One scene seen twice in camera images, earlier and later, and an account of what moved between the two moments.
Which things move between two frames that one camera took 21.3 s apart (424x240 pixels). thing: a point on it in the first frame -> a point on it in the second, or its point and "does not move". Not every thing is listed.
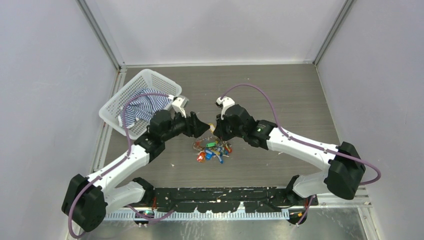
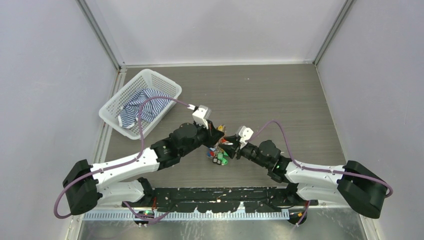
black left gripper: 193,126 -> 212,134
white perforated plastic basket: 110,112 does not move
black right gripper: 219,131 -> 231,149
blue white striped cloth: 143,108 does not move
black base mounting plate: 228,199 does not move
